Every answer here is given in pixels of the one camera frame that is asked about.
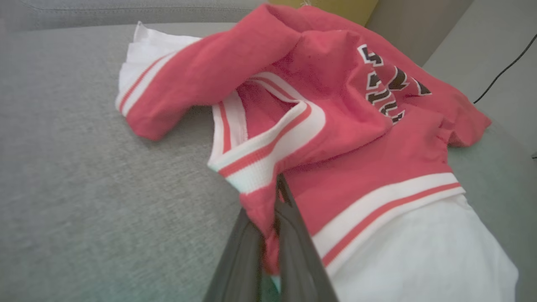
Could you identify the red white lettered jersey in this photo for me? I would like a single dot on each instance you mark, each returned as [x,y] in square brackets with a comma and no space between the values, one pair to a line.
[335,138]

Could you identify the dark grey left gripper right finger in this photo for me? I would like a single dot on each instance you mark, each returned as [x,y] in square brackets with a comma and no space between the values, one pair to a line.
[300,260]

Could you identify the long yellow sofa back cushion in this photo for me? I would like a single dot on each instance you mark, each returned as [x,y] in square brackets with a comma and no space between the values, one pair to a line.
[344,8]

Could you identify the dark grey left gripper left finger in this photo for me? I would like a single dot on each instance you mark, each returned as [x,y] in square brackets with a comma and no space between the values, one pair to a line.
[239,268]

